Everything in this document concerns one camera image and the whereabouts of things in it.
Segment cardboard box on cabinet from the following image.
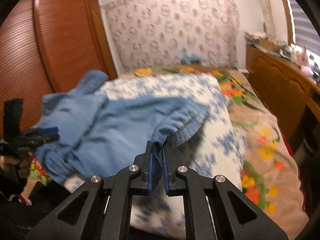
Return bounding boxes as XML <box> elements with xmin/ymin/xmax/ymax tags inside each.
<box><xmin>259</xmin><ymin>38</ymin><xmax>286</xmax><ymax>53</ymax></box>

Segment cardboard box with blue cloth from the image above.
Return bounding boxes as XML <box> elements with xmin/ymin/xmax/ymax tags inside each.
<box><xmin>181</xmin><ymin>53</ymin><xmax>201</xmax><ymax>64</ymax></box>

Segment patterned headboard curtain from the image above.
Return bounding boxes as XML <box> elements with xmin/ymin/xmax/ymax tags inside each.
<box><xmin>105</xmin><ymin>0</ymin><xmax>239</xmax><ymax>71</ymax></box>

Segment wooden side cabinet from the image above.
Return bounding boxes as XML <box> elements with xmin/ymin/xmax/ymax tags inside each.
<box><xmin>246</xmin><ymin>46</ymin><xmax>319</xmax><ymax>151</ymax></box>

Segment grey zebra window blind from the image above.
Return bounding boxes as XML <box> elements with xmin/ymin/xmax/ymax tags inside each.
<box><xmin>289</xmin><ymin>0</ymin><xmax>320</xmax><ymax>55</ymax></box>

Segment blue floral white quilt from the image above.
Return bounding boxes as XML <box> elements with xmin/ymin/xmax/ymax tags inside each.
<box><xmin>98</xmin><ymin>74</ymin><xmax>247</xmax><ymax>239</ymax></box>

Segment pink bottle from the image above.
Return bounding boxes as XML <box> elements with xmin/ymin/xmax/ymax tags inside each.
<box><xmin>299</xmin><ymin>47</ymin><xmax>309</xmax><ymax>68</ymax></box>

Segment person left hand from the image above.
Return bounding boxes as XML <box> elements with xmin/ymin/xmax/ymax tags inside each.
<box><xmin>1</xmin><ymin>152</ymin><xmax>34</xmax><ymax>178</ymax></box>

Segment blue denim jeans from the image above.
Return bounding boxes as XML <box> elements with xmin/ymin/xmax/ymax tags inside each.
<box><xmin>35</xmin><ymin>70</ymin><xmax>209</xmax><ymax>192</ymax></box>

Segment brown louvered wardrobe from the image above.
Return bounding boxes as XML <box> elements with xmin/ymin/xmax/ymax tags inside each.
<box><xmin>1</xmin><ymin>0</ymin><xmax>118</xmax><ymax>129</ymax></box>

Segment floral brown bed blanket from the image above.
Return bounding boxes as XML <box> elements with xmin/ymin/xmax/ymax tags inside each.
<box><xmin>30</xmin><ymin>69</ymin><xmax>309</xmax><ymax>239</ymax></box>

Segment stack of papers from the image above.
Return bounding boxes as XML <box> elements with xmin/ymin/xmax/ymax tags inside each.
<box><xmin>244</xmin><ymin>31</ymin><xmax>268</xmax><ymax>46</ymax></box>

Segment beige hanging curtain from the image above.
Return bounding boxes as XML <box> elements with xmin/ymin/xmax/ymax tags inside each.
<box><xmin>259</xmin><ymin>0</ymin><xmax>276</xmax><ymax>38</ymax></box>

